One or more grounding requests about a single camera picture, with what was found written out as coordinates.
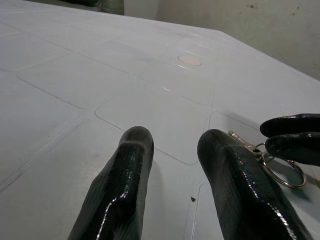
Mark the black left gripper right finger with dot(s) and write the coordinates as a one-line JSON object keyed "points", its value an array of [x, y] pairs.
{"points": [[240, 190]]}

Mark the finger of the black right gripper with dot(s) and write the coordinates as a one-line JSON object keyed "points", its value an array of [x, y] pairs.
{"points": [[295, 148], [292, 125]]}

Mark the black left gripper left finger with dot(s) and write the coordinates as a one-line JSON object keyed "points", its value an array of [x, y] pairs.
{"points": [[125, 180]]}

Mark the silver key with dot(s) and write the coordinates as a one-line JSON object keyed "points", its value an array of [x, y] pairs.
{"points": [[240, 139]]}

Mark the round beige table hole cap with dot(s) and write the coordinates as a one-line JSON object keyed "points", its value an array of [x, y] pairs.
{"points": [[189, 60]]}

